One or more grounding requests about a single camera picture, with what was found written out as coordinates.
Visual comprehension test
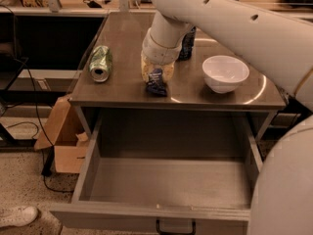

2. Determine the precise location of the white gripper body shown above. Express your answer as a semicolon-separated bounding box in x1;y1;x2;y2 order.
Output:
142;28;182;66

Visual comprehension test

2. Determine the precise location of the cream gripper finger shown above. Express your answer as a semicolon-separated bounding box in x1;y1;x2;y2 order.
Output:
141;53;154;82
161;63;174;83

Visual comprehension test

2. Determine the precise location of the dark blue rxbar wrapper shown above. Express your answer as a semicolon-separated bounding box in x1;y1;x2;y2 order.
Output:
146;69;167;97

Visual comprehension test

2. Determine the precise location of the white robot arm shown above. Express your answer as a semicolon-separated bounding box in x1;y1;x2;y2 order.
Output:
143;0;313;235

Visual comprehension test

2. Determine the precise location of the grey metal counter cabinet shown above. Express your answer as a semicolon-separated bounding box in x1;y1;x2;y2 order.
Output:
70;13;286;133

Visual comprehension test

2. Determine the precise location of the grey open drawer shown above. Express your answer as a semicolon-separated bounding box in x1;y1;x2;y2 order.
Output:
51;112;262;235

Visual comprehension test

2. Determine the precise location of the blue pepsi can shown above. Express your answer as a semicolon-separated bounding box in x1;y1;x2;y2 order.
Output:
178;26;197;61

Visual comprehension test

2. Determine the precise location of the green crushed soda can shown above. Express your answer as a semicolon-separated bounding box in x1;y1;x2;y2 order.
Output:
89;45;112;82

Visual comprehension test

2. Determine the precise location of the white ceramic bowl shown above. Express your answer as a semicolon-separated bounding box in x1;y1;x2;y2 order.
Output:
202;55;249;94

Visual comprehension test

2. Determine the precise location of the brown cardboard box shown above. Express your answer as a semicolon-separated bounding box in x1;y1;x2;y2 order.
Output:
34;95;89;176

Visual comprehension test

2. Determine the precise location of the white sneaker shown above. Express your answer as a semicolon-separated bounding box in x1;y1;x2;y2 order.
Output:
0;206;38;227

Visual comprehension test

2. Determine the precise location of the black floor cable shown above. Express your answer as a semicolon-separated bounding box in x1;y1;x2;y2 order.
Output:
0;3;75;194

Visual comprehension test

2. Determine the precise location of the black drawer handle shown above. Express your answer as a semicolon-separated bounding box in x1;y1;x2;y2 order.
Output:
156;219;197;235

